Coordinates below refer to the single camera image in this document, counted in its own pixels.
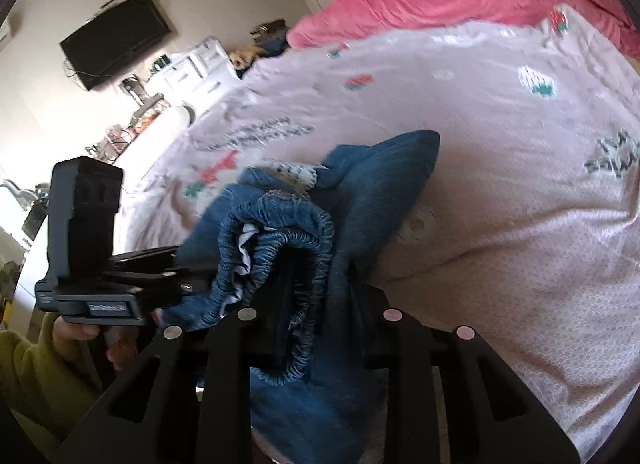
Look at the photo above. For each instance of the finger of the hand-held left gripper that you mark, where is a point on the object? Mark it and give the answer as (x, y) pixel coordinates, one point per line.
(160, 286)
(150, 256)

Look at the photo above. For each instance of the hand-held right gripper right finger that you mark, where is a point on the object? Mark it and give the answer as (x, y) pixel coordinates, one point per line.
(372, 326)

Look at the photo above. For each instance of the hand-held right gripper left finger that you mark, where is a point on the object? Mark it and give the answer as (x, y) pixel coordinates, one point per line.
(225, 374)

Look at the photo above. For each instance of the blue denim pants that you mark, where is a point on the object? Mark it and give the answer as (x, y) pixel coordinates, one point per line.
(360, 204)

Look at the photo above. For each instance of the person's left forearm, green sleeve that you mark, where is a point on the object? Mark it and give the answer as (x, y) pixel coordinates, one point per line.
(35, 379)

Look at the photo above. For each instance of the white drawer cabinet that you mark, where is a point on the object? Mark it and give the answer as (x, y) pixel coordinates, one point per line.
(195, 69)

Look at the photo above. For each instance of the lilac strawberry printed blanket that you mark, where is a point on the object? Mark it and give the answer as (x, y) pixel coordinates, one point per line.
(500, 169)

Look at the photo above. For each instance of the tan plush toy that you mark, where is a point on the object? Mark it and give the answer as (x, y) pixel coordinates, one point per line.
(242, 58)

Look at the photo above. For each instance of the dark blue bag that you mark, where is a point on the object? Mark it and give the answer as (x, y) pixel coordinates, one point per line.
(272, 36)

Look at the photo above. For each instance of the black wall television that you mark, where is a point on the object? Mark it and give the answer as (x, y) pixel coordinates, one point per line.
(117, 39)

